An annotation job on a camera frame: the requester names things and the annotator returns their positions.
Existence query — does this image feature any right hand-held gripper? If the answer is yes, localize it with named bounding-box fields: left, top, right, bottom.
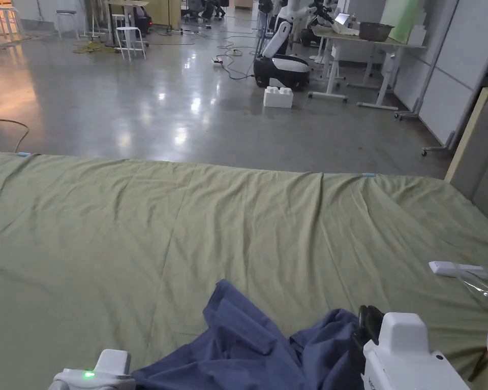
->
left=351, top=305, right=471, bottom=390

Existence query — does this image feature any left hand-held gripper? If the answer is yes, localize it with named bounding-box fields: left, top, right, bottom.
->
left=48, top=349, right=137, bottom=390

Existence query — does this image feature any dark blue shirt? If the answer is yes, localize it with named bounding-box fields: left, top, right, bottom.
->
left=131, top=279, right=367, bottom=390

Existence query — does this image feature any white flat device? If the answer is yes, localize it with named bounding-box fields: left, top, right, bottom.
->
left=428, top=261, right=488, bottom=279

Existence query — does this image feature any clear plastic bag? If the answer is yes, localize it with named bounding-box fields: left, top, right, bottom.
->
left=457, top=261, right=488, bottom=317

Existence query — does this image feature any bed with pale green sheet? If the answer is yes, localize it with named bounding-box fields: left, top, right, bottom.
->
left=0, top=152, right=488, bottom=390

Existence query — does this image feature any grey padded headboard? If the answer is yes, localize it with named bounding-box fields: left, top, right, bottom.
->
left=445, top=87, right=488, bottom=233

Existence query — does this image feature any white desk with grey basin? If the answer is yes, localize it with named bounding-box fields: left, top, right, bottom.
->
left=308, top=11, right=428, bottom=111

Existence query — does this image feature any white and black robot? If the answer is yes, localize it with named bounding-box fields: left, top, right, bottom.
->
left=253, top=0, right=334, bottom=89

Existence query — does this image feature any white round stool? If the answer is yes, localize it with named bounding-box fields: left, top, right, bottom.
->
left=55, top=10, right=80, bottom=41
left=114, top=26, right=147, bottom=61
left=0, top=7, right=24, bottom=40

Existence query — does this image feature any group of people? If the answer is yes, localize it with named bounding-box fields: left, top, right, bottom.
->
left=181, top=0, right=229, bottom=22

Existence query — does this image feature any wooden top standing desk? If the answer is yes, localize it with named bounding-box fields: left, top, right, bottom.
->
left=105, top=0, right=150, bottom=51

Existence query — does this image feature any yellow cable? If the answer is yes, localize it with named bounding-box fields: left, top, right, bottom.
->
left=0, top=119, right=30, bottom=152

